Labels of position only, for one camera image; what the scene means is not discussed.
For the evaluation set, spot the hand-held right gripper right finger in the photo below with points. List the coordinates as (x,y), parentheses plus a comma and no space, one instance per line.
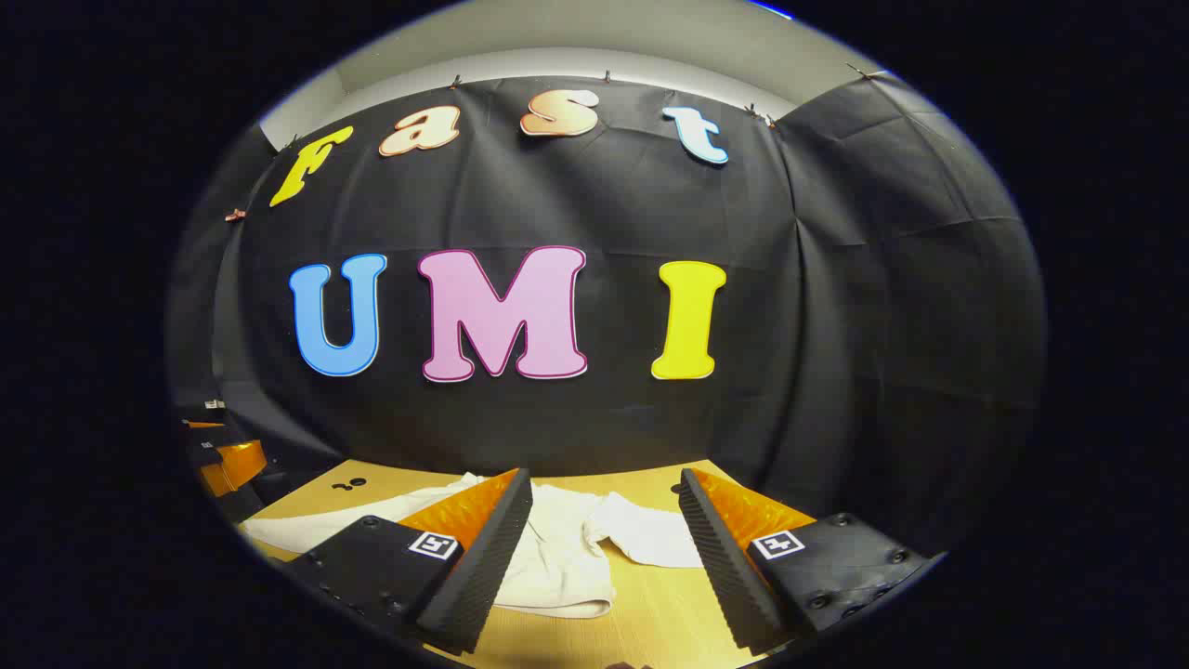
(725,567)

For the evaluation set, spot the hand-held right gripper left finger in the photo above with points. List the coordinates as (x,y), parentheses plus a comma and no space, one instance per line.
(492,567)

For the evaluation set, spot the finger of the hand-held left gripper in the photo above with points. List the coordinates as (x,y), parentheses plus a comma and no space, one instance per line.
(204,425)
(237,463)

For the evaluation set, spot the white cloth garment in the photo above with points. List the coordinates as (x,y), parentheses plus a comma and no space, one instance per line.
(557,548)

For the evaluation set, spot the black backdrop cloth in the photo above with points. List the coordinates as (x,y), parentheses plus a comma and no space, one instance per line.
(594,204)

